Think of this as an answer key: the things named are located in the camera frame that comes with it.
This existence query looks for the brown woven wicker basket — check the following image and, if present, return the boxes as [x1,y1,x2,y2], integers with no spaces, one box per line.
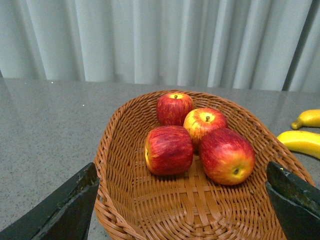
[94,90,313,240]

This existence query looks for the yellow banana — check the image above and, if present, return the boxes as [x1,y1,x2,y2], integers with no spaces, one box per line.
[291,109,320,130]
[277,130,320,159]

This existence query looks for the red yellow apple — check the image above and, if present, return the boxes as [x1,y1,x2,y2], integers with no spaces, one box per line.
[183,107,228,152]

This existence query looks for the red apple sideways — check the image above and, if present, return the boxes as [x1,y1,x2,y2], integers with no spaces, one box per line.
[144,125,194,176]

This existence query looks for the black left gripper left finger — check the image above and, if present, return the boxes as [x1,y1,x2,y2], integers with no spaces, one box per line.
[0,163,100,240]

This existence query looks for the yellow banana near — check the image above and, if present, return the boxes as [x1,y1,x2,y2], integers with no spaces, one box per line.
[277,130,320,159]

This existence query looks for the yellow banana far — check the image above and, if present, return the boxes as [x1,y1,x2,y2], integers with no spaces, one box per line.
[291,109,320,130]

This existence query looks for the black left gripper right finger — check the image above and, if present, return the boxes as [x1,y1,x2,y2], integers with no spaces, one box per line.
[265,161,320,240]

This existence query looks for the pale green curtain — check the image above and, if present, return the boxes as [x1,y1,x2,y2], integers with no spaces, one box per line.
[0,0,320,93]

